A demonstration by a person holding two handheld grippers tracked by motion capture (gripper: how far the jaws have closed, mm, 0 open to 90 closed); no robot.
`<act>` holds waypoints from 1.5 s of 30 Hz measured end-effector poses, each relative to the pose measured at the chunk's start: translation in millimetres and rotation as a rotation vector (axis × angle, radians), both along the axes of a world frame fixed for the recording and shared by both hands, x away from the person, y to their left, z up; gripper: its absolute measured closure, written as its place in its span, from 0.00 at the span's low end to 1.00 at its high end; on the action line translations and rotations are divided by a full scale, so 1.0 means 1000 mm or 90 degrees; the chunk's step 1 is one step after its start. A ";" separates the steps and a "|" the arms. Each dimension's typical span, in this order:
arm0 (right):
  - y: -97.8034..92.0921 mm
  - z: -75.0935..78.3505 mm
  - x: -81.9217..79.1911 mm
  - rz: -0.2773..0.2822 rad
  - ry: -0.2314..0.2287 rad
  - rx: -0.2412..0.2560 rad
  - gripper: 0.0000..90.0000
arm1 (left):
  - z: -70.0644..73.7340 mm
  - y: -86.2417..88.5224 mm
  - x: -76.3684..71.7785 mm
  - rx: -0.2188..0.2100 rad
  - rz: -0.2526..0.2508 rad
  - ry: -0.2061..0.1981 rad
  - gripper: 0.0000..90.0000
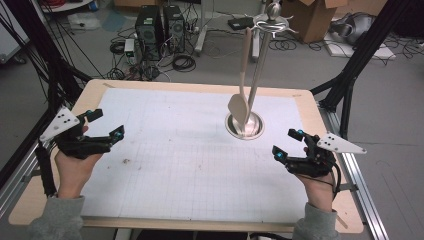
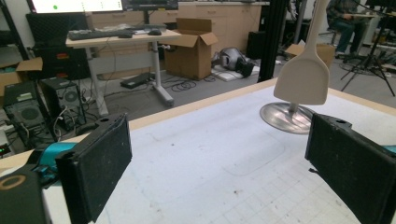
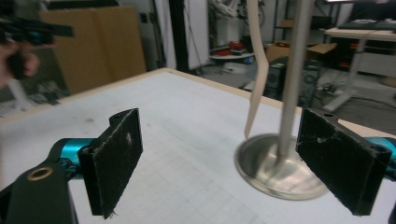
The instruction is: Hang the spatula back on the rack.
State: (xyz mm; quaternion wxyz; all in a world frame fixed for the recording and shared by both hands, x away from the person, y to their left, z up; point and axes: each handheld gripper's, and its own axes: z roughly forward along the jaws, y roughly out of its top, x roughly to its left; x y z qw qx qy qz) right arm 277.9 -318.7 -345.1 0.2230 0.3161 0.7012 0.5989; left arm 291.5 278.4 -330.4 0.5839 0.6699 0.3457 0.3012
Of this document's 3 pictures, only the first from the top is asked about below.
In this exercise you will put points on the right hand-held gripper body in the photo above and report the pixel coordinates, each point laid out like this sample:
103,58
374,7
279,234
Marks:
316,163

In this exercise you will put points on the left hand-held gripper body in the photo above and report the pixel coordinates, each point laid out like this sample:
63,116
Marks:
76,145

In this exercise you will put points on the metal utensil stand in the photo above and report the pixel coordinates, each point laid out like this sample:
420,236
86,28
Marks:
260,66

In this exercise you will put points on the person's left hand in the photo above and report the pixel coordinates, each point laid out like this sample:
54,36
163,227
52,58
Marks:
73,173

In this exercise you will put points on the person's right hand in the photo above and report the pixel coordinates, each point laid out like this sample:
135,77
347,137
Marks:
320,191

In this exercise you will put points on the small white box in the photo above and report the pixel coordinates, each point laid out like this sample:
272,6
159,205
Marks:
129,46

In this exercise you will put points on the white grid mat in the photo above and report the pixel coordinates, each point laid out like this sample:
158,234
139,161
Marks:
183,173

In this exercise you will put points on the black computer tower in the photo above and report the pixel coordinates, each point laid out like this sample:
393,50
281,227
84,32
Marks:
149,30
174,26

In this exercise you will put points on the white foam board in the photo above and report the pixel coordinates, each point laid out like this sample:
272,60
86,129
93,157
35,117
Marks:
373,51

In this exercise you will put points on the round white table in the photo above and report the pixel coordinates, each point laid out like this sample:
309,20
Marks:
63,6

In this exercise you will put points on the open cardboard box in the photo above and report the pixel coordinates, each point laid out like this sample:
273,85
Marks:
310,20

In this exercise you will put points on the grey and black bag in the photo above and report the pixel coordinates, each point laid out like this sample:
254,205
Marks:
353,28

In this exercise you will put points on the black flat box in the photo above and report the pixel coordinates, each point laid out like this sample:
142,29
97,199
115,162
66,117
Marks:
240,22

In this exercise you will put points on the silver aluminium rail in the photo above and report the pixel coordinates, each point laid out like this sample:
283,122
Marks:
16,186
360,186

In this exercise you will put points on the black frame strut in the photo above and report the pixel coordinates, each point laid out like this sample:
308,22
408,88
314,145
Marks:
353,66
56,76

